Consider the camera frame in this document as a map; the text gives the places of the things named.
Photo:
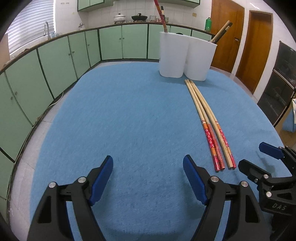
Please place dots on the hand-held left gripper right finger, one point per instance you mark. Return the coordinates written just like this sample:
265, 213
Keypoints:
194, 179

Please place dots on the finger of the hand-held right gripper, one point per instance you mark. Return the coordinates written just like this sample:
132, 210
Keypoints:
269, 149
252, 169

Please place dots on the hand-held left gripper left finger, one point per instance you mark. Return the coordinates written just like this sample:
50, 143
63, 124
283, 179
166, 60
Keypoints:
103, 178

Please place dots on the red-ended bamboo chopstick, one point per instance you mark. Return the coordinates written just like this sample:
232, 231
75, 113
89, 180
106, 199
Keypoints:
216, 122
160, 16
215, 148
203, 129

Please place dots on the black chopstick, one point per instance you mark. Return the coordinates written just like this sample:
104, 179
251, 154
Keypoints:
223, 34

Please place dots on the white double utensil holder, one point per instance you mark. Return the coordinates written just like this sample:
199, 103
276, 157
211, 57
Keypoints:
173, 55

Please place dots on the brown chopsticks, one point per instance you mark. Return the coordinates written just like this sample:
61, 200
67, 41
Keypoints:
223, 30

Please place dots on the black glass-front cabinet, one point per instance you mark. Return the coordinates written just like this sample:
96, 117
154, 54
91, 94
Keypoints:
275, 92

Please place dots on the blue table mat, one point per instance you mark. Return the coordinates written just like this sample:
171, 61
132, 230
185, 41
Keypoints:
138, 120

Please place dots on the wooden door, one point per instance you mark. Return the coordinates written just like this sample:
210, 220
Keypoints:
252, 53
227, 39

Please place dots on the green base cabinets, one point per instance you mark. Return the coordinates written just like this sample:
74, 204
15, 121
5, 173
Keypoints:
57, 62

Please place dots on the green plastic bottle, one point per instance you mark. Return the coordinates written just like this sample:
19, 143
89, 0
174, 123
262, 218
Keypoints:
208, 24

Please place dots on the metal sink faucet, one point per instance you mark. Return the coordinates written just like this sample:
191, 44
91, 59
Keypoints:
47, 30

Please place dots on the white cooking pot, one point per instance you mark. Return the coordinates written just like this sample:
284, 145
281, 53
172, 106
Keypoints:
119, 18

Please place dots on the black wok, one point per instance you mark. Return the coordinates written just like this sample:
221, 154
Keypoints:
139, 17

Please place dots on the jars on counter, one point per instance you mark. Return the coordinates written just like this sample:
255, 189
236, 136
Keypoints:
155, 18

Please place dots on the white window blind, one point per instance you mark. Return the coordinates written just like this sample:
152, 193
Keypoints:
30, 25

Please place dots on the green wall cabinets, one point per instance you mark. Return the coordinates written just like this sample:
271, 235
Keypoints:
101, 3

